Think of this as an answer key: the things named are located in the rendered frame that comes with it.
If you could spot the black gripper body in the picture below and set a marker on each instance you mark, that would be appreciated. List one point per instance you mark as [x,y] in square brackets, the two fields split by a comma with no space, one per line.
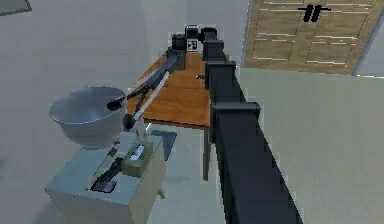
[177,55]

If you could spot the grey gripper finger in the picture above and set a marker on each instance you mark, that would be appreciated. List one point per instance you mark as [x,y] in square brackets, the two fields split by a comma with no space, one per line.
[140,90]
[150,97]

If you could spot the grey mixing bowl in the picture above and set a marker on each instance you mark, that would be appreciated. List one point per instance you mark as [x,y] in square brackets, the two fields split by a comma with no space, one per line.
[87,116]

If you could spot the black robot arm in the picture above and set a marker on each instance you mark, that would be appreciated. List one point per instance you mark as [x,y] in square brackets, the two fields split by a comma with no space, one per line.
[246,160]

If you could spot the pale blue stand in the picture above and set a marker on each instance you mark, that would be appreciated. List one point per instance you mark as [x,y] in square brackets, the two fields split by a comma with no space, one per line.
[80,176]

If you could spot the small black object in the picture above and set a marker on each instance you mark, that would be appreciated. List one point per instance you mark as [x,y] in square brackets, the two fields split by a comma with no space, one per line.
[200,77]

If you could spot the brown wooden table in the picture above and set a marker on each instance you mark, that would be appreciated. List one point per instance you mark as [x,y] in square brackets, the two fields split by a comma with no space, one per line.
[185,96]

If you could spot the olive green tissue box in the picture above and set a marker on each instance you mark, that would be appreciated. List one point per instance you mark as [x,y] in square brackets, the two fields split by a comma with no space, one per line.
[136,163]

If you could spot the black remote control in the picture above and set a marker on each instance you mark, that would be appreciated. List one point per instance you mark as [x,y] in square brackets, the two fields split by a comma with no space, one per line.
[106,178]

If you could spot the brown wooden door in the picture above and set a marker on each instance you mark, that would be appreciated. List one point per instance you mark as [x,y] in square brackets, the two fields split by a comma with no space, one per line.
[310,40]

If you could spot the framed wall picture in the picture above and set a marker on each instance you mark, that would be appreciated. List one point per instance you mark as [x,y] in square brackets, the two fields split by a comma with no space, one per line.
[13,6]

